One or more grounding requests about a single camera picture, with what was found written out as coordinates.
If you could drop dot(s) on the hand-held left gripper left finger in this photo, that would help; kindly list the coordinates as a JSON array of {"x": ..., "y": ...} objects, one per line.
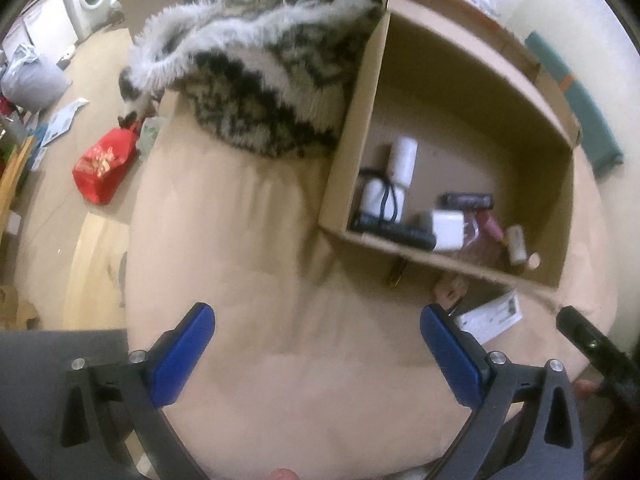
[{"x": 182, "y": 355}]

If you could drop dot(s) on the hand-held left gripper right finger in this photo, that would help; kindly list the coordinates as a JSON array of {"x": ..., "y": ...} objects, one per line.
[{"x": 450, "y": 355}]

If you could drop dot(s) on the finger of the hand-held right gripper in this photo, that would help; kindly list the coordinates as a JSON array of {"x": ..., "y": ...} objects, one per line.
[{"x": 595, "y": 350}]

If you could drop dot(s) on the pink glass item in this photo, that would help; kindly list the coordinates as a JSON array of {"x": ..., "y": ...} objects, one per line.
[{"x": 472, "y": 246}]

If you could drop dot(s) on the white charger plug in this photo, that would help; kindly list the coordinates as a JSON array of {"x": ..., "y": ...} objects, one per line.
[{"x": 447, "y": 230}]

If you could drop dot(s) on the small pale bottle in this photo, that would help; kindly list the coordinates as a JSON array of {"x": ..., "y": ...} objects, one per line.
[{"x": 517, "y": 245}]

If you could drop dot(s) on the pink lipstick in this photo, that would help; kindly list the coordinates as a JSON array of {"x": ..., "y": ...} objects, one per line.
[{"x": 492, "y": 225}]

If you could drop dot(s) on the white cylinder container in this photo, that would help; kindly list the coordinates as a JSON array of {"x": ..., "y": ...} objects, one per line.
[{"x": 372, "y": 200}]

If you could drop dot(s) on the white cylindrical roll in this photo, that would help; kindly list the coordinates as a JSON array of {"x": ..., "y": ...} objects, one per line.
[{"x": 404, "y": 160}]

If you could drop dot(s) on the cardboard box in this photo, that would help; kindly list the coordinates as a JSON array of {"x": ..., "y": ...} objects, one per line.
[{"x": 460, "y": 110}]

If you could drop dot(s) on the person's right hand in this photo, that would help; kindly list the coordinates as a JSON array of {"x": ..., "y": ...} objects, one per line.
[{"x": 589, "y": 389}]

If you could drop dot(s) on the white printed carton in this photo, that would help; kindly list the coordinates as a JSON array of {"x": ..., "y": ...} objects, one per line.
[{"x": 492, "y": 316}]

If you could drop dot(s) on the red gift bag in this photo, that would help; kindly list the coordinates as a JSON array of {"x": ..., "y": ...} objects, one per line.
[{"x": 105, "y": 167}]

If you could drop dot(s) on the pale green plastic bag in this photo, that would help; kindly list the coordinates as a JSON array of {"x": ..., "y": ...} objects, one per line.
[{"x": 150, "y": 135}]

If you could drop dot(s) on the loose papers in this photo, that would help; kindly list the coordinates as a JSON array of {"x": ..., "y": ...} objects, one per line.
[{"x": 62, "y": 120}]

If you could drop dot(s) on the fluffy black patterned blanket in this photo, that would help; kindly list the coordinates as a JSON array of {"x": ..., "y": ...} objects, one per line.
[{"x": 260, "y": 70}]

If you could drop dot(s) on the grey stuffed bag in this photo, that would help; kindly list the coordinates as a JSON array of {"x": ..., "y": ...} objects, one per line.
[{"x": 30, "y": 82}]

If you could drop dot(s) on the white cabinet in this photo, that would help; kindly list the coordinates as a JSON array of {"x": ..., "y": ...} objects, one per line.
[{"x": 50, "y": 20}]

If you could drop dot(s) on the wooden furniture frame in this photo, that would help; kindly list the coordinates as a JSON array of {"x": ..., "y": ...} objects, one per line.
[{"x": 12, "y": 175}]

